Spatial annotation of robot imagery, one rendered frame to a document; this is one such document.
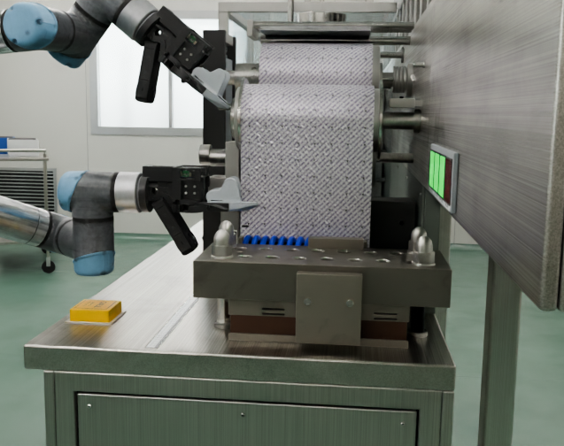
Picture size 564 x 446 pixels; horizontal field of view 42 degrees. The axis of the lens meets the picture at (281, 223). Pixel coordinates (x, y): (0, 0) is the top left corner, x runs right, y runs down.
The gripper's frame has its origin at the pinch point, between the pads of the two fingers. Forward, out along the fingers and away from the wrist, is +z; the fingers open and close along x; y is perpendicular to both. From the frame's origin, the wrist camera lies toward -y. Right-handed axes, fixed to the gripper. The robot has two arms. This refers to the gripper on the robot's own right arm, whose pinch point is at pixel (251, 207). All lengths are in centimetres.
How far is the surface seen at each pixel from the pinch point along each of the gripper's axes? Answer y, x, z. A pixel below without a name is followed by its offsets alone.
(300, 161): 8.5, -0.2, 8.8
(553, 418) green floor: -109, 171, 106
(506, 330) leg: -25, 13, 50
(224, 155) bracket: 8.8, 7.9, -6.4
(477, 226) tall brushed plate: 7, -60, 30
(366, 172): 6.9, -0.2, 20.5
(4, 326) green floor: -109, 262, -181
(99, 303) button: -16.6, -9.6, -25.4
